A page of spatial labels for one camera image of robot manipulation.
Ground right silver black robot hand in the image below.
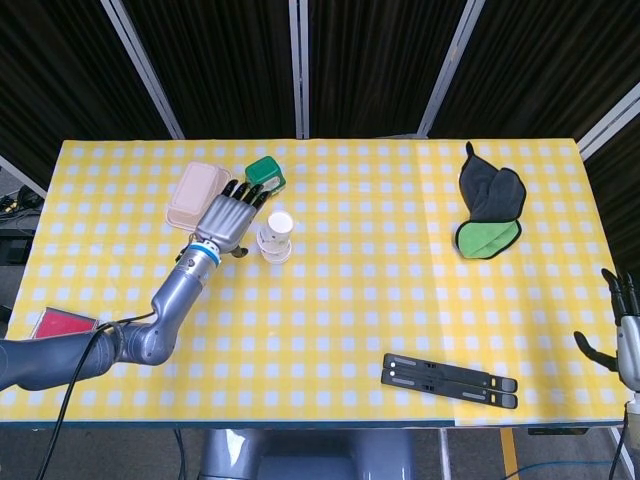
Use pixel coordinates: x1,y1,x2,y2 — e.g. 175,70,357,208
573,267,640,392

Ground red flat card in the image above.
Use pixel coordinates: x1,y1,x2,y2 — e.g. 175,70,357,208
31,306,99,342

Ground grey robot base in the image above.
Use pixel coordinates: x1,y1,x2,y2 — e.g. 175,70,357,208
199,428,417,480

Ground pink lidded lunch box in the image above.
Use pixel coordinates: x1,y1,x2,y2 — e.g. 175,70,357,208
165,160,234,234

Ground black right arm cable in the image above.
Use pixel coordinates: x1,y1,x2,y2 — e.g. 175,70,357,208
607,407,632,480

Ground black folding stand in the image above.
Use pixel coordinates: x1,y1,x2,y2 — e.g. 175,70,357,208
380,352,519,410

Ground grey and green cloth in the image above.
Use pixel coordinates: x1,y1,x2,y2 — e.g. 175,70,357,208
453,141,528,261

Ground white table leg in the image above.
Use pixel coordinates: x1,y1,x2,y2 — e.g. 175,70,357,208
438,427,453,480

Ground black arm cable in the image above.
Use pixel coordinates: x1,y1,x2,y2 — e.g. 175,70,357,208
607,407,632,480
36,311,157,480

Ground black cables on floor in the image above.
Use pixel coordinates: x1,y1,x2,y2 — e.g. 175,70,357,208
0,185,44,222

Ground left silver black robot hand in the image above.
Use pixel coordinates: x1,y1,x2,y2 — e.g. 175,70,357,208
195,179,274,259

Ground green square tin box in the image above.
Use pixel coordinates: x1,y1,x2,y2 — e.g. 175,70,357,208
244,155,287,198

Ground black partition panel white frame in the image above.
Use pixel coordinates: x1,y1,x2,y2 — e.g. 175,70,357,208
0,0,186,191
298,0,482,141
578,82,640,281
119,0,304,141
0,153,49,199
427,0,640,147

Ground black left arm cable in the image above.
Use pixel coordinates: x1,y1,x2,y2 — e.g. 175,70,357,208
36,311,157,480

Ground blue floor cable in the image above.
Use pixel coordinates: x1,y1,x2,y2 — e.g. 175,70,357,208
504,459,616,480
172,428,193,480

